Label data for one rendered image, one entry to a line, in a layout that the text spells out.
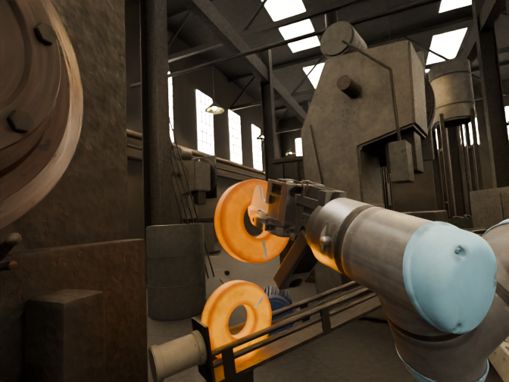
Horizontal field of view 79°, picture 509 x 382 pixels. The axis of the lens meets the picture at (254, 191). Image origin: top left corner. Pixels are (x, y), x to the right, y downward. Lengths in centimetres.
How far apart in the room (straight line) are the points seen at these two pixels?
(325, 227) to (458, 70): 893
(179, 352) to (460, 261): 47
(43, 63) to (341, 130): 263
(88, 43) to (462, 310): 86
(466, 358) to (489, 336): 4
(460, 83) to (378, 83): 631
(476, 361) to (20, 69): 60
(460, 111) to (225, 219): 855
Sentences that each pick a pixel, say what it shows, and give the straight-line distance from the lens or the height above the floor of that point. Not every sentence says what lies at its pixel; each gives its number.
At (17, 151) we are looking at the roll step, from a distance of 49.
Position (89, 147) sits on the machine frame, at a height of 109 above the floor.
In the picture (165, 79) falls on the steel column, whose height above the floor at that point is 310.
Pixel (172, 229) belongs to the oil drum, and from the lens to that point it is 304.
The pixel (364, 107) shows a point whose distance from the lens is 290.
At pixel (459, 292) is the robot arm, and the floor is 84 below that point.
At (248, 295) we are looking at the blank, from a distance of 66.
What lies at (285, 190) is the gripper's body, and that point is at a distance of 44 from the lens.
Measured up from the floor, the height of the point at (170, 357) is 68.
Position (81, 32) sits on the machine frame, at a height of 135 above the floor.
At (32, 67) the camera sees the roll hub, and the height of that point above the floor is 110.
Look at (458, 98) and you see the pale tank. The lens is 901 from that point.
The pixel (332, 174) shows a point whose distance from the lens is 289.
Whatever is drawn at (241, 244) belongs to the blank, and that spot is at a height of 86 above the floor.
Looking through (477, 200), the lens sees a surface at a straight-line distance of 461.
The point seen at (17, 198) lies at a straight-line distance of 53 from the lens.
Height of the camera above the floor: 91
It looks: 5 degrees up
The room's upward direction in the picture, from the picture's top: 3 degrees counter-clockwise
